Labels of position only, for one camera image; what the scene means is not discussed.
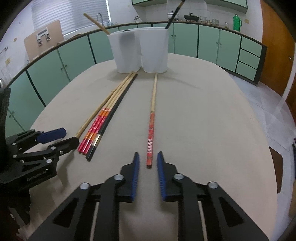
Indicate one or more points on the black wok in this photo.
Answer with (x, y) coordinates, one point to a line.
(191, 17)

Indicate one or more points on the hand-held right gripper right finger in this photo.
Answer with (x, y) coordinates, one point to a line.
(161, 176)

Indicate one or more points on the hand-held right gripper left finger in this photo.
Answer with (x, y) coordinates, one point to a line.
(135, 176)

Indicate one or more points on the metal kettle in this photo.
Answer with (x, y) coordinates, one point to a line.
(137, 19)

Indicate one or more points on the plain bamboo chopstick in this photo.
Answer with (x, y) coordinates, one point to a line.
(97, 23)
(79, 135)

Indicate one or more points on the white window blind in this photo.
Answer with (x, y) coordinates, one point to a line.
(69, 14)

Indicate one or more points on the green cabinet drawer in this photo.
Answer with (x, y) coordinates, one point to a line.
(246, 70)
(251, 46)
(248, 59)

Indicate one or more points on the green kitchen cabinets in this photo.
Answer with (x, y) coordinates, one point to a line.
(76, 53)
(231, 3)

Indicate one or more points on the green lower kitchen cabinets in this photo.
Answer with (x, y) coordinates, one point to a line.
(76, 53)

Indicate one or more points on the green thermos jug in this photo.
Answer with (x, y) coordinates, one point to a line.
(237, 23)

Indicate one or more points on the white cooking pot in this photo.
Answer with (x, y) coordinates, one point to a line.
(173, 15)

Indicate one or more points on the white two-compartment utensil holder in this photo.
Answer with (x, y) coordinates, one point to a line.
(129, 53)

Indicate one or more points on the wooden door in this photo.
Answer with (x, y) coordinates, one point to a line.
(277, 46)

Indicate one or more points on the green upper kitchen cabinets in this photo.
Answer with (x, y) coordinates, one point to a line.
(231, 3)

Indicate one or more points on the glass container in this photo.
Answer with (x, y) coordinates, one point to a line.
(202, 19)
(215, 22)

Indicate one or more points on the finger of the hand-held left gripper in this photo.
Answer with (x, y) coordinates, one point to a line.
(50, 135)
(68, 143)

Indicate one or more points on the wooden board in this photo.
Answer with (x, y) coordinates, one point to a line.
(31, 46)

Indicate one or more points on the metal sink faucet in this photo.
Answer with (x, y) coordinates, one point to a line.
(100, 14)

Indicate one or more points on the black chopstick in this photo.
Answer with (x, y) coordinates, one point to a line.
(91, 154)
(175, 14)

